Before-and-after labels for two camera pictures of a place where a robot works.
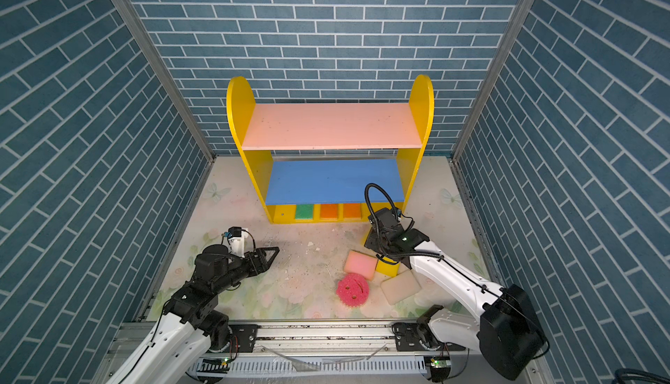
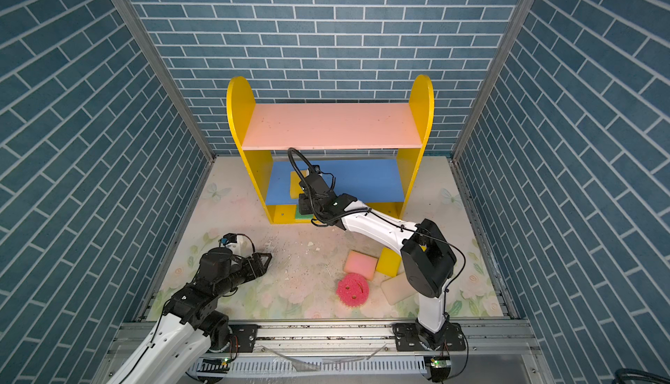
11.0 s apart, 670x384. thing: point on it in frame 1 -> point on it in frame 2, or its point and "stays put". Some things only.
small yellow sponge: x=390 y=270 stays put
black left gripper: x=261 y=265 stays put
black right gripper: x=370 y=241 -> x=304 y=207
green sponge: x=304 y=211 stays put
